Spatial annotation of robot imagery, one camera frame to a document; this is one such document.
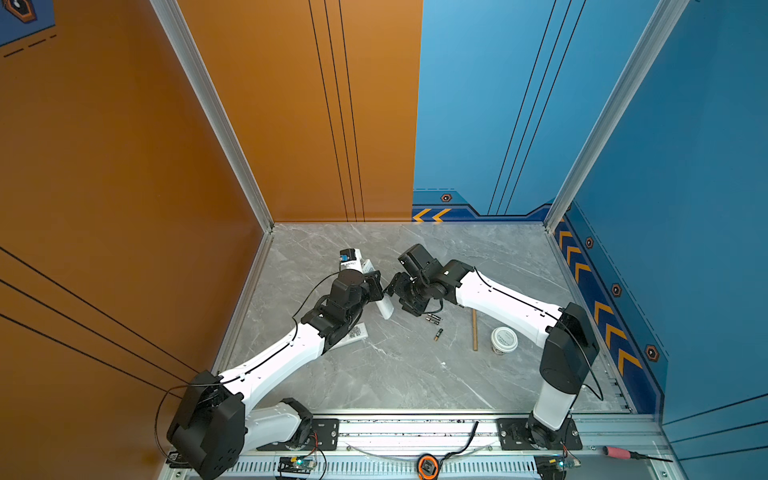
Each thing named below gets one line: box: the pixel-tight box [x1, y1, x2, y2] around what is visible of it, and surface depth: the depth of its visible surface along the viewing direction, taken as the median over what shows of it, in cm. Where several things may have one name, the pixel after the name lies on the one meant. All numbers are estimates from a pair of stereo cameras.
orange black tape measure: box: [416, 453, 440, 480], surface depth 68 cm
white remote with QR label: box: [330, 322, 369, 351], surface depth 91 cm
